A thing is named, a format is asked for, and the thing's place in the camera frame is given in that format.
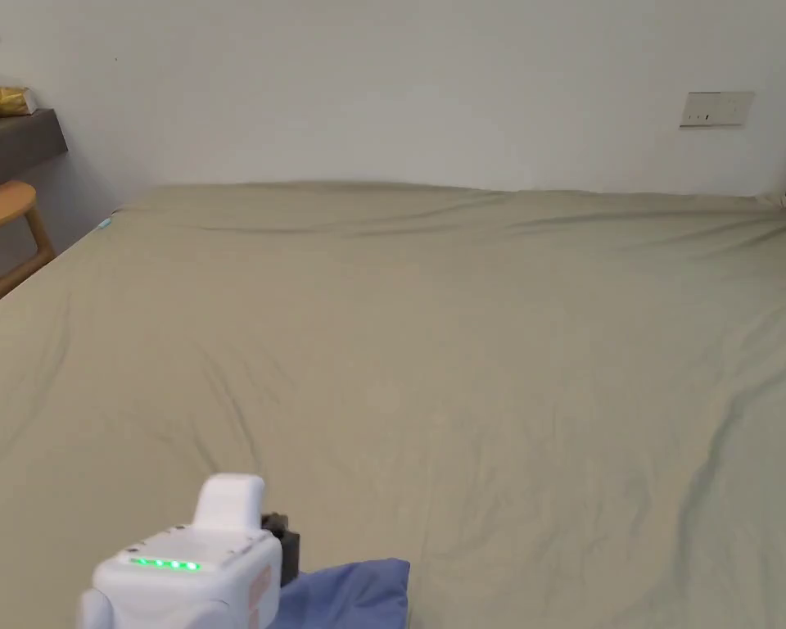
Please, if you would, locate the wooden chair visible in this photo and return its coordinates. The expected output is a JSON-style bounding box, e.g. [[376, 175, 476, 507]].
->
[[0, 180, 57, 322]]

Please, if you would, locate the bed with pale green sheet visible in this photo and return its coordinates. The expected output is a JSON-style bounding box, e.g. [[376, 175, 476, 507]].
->
[[0, 181, 786, 629]]

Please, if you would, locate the wall switch and socket panel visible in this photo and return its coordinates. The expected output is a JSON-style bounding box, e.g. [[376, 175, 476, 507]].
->
[[679, 91, 757, 129]]

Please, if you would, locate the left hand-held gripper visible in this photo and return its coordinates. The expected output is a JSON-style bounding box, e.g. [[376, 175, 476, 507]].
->
[[78, 474, 301, 629]]

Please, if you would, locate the blue garment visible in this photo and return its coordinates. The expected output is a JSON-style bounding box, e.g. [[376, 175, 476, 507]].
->
[[271, 558, 412, 629]]

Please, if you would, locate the dark wall-mounted desk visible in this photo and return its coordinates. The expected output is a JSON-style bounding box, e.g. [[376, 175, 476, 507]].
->
[[0, 84, 70, 197]]

